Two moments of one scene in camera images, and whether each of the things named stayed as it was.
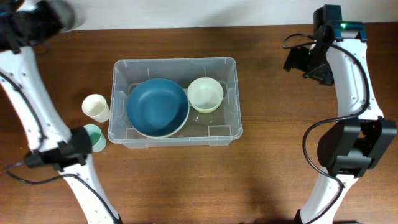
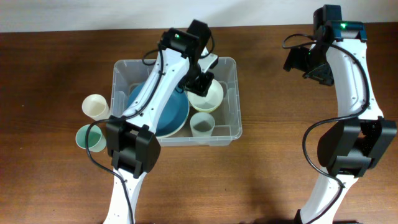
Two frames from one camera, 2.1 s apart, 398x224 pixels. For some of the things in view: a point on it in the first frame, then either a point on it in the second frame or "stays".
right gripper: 295,60 stays
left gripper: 49,11 → 202,90
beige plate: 166,135 stays
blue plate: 158,107 stays
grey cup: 70,14 → 202,124
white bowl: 205,94 stays
